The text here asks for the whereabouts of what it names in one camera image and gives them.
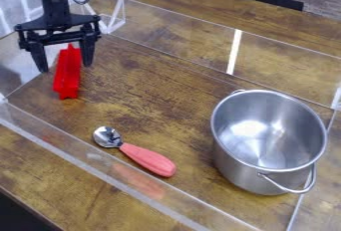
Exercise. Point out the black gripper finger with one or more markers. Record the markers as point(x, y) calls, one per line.
point(38, 52)
point(87, 47)

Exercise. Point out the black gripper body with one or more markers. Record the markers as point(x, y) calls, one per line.
point(59, 26)

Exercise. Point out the red star-shaped block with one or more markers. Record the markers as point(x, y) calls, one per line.
point(67, 76)

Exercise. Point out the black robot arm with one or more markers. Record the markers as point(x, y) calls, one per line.
point(58, 27)

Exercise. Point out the silver metal pot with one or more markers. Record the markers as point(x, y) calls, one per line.
point(269, 140)

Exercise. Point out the spoon with pink handle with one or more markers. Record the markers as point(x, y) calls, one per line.
point(109, 138)

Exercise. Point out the clear acrylic enclosure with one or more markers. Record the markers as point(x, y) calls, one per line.
point(165, 67)

